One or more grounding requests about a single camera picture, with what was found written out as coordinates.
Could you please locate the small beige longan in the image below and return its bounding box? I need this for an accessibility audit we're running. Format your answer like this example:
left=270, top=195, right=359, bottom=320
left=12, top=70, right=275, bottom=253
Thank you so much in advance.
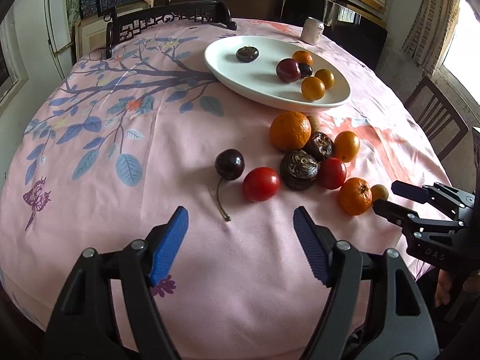
left=307, top=115, right=321, bottom=135
left=370, top=184, right=389, bottom=203

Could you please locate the small mandarin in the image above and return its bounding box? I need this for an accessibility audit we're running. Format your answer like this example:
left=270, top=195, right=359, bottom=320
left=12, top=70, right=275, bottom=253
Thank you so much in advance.
left=337, top=177, right=373, bottom=216

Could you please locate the dark water chestnut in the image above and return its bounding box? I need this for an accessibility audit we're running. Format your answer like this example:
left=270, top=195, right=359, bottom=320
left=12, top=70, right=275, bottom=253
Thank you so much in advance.
left=236, top=46, right=260, bottom=63
left=280, top=150, right=319, bottom=191
left=303, top=131, right=334, bottom=163

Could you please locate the red cherry tomato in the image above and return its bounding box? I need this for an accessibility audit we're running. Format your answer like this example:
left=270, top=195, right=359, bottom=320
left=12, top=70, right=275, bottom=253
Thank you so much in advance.
left=317, top=158, right=347, bottom=190
left=242, top=166, right=281, bottom=203

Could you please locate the orange kumquat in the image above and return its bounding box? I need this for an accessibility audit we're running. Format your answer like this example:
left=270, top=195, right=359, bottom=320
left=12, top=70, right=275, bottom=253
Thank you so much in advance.
left=315, top=68, right=335, bottom=89
left=333, top=131, right=360, bottom=163
left=301, top=76, right=326, bottom=102

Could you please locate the dark cherry with stem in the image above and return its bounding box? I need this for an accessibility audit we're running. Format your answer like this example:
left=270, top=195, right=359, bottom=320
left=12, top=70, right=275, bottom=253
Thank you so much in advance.
left=214, top=149, right=245, bottom=222

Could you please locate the large mandarin orange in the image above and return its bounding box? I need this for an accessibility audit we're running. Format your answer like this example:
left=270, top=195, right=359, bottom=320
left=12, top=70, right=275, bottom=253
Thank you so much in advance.
left=269, top=111, right=312, bottom=152

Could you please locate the orange kumquat front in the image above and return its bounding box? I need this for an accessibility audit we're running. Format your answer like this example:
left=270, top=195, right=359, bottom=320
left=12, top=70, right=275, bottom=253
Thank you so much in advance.
left=315, top=68, right=335, bottom=89

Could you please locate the dark red plum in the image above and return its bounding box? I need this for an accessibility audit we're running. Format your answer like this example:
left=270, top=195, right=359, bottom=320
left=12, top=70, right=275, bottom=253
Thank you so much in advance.
left=276, top=58, right=301, bottom=83

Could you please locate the person right hand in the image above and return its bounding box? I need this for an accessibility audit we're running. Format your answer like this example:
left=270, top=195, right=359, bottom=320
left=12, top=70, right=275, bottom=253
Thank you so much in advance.
left=434, top=270, right=480, bottom=307

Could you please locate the dark wooden chair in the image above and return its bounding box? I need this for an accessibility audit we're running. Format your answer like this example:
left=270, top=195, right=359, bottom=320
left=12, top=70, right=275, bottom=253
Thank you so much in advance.
left=404, top=76, right=470, bottom=161

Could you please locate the pink printed tablecloth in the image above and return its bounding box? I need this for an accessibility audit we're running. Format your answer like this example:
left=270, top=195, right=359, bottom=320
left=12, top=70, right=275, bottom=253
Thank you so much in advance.
left=0, top=17, right=453, bottom=353

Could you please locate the black cabinet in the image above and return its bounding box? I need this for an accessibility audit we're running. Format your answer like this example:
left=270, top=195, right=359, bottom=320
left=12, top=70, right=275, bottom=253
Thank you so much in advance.
left=281, top=0, right=387, bottom=70

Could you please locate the white oval plate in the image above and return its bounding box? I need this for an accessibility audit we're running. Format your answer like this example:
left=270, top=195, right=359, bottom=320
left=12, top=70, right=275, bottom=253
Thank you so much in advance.
left=204, top=36, right=352, bottom=112

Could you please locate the pink drink can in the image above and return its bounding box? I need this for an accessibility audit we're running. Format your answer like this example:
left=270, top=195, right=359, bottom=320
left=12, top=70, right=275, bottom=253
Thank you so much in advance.
left=300, top=17, right=325, bottom=45

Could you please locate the round deer screen ornament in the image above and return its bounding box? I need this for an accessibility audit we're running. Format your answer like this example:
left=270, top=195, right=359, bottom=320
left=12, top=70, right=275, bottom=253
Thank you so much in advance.
left=97, top=0, right=237, bottom=59

